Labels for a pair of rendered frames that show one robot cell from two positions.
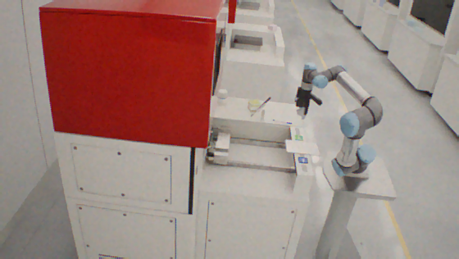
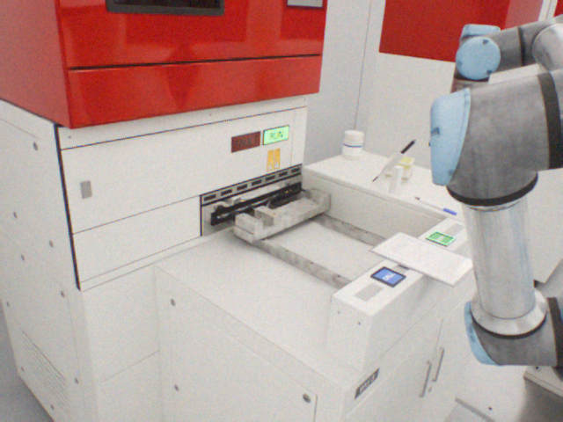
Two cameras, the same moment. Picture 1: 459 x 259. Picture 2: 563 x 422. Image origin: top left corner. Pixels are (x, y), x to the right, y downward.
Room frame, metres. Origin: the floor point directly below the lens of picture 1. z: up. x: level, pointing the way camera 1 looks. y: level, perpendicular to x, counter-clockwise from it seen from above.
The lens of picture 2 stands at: (1.02, -0.80, 1.48)
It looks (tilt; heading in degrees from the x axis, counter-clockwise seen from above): 24 degrees down; 40
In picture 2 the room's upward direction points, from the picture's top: 4 degrees clockwise
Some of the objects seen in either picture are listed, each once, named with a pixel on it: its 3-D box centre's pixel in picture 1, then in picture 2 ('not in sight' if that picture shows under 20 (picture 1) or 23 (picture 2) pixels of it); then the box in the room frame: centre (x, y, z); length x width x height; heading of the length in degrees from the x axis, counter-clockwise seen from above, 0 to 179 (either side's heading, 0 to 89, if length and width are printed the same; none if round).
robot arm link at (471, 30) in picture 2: (309, 73); (476, 53); (2.07, -0.43, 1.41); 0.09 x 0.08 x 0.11; 21
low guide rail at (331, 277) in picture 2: (249, 165); (298, 261); (1.90, -0.14, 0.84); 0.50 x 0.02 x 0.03; 89
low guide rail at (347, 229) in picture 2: (249, 142); (354, 232); (2.17, -0.15, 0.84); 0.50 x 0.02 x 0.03; 89
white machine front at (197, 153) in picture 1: (202, 140); (210, 175); (1.83, 0.14, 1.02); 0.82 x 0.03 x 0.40; 179
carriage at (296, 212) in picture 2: (222, 146); (284, 216); (2.04, 0.03, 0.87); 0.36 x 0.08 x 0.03; 179
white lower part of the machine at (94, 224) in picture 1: (147, 212); (152, 302); (1.84, 0.48, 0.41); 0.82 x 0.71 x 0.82; 179
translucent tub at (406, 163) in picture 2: (254, 106); (399, 168); (2.40, -0.16, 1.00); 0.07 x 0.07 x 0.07; 17
